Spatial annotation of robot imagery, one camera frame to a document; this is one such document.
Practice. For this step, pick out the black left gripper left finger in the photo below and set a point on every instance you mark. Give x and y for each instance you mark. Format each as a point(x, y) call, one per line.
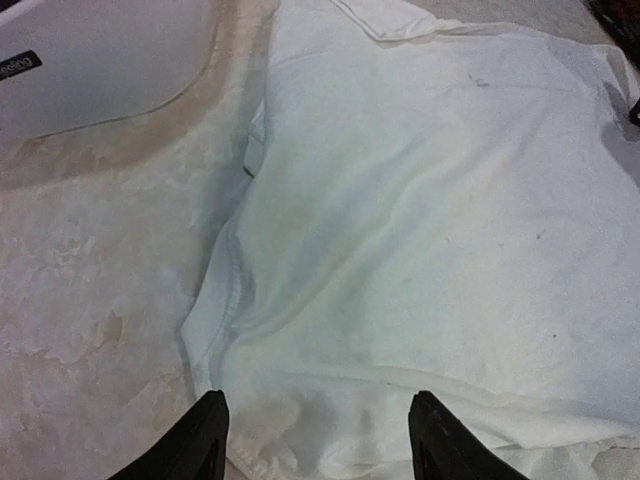
point(194, 448)

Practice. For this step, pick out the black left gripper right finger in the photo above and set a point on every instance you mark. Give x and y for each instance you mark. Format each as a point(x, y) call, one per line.
point(443, 448)

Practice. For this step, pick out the white cloth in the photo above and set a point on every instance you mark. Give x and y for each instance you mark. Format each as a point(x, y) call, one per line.
point(435, 205)

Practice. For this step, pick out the white plastic laundry basket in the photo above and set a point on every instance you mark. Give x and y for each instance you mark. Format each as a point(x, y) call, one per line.
point(71, 64)

